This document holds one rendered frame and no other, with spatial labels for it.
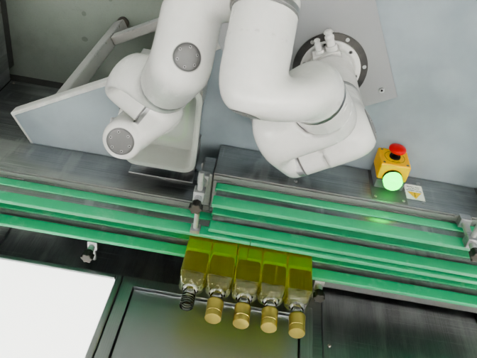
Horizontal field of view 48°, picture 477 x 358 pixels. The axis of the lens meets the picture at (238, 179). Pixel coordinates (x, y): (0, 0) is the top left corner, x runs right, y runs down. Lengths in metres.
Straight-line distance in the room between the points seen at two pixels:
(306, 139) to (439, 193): 0.64
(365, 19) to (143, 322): 0.81
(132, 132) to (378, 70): 0.53
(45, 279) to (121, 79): 0.64
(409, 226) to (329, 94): 0.65
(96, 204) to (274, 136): 0.63
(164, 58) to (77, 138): 0.76
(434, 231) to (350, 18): 0.51
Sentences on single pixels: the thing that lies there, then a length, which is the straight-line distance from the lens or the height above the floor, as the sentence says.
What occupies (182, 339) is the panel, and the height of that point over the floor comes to 1.13.
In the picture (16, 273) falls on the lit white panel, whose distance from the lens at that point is 1.40.
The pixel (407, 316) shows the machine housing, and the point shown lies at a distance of 1.49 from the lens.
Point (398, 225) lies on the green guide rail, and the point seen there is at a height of 0.93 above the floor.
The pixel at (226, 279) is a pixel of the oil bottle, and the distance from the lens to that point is 1.17.
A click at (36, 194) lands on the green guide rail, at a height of 0.92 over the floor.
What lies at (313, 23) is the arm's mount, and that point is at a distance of 1.13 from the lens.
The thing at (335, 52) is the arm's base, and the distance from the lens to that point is 1.11.
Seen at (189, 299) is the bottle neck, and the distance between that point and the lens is 1.15.
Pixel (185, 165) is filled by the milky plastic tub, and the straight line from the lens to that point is 1.30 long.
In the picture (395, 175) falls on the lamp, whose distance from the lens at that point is 1.27.
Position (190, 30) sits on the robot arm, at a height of 1.21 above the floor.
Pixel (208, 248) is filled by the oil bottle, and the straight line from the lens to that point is 1.23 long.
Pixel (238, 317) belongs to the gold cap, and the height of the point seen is 1.16.
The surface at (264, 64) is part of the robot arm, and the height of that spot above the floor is 1.29.
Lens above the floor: 1.87
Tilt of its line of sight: 53 degrees down
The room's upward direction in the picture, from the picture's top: 170 degrees counter-clockwise
